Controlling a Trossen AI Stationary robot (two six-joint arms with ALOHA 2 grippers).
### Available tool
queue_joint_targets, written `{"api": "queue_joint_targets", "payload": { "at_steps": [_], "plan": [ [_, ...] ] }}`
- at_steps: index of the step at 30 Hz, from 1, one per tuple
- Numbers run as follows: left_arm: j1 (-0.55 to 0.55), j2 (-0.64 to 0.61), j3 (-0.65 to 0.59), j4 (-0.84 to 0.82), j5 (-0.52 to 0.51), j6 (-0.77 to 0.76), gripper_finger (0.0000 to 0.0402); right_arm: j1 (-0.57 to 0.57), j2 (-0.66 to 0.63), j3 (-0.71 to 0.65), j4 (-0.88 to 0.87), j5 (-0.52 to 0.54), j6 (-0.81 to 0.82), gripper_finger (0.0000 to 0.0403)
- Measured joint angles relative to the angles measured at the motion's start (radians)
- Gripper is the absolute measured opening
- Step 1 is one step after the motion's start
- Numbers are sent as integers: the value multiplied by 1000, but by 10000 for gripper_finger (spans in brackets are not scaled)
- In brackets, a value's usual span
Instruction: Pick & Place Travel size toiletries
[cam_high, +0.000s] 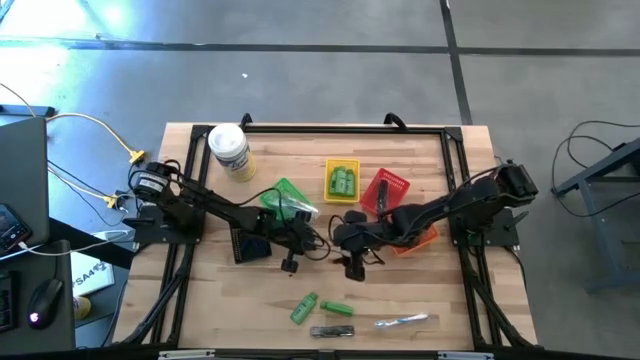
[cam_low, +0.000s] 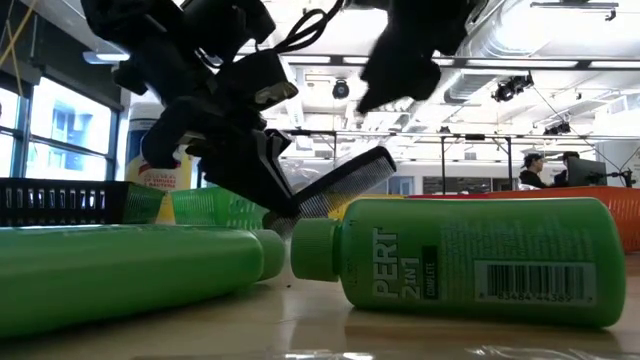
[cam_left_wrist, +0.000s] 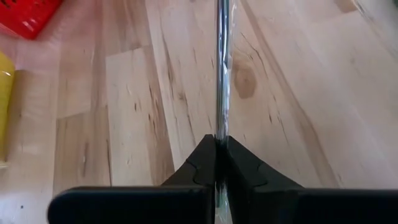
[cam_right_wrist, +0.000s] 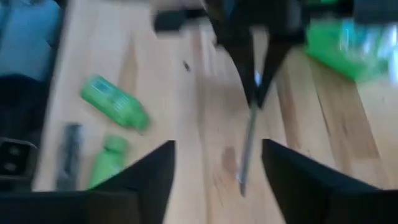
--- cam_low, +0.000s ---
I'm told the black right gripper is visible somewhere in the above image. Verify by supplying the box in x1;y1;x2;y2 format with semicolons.
357;0;489;115

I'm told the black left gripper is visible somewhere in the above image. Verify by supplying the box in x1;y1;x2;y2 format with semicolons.
139;94;301;219

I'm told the black comb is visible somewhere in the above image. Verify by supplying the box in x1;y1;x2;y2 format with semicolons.
262;145;398;239

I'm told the green shampoo bottle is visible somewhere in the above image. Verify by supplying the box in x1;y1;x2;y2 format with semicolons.
0;224;287;341
289;197;628;330

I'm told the orange plastic basket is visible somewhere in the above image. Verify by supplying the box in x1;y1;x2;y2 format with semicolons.
487;185;640;254

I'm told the green plastic basket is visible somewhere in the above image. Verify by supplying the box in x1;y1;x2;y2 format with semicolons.
169;185;271;231

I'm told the yellow plastic basket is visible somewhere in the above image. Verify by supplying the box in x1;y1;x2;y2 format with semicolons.
327;193;406;221

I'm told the yellow Lysol wipes canister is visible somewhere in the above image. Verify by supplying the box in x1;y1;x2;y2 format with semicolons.
124;102;196;226

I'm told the long ceiling light strip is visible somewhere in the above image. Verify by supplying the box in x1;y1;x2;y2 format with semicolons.
83;49;640;71

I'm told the red plastic basket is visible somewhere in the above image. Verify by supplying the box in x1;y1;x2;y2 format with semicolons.
407;192;501;200

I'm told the black monitor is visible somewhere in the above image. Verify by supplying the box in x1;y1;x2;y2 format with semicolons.
566;157;609;188

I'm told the black plastic basket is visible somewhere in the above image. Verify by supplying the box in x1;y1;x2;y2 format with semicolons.
0;178;166;229

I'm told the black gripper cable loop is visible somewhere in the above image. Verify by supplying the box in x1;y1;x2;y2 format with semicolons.
273;0;347;55

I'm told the thin yellow hanging cord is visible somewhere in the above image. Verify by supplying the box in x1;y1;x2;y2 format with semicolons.
0;0;37;96

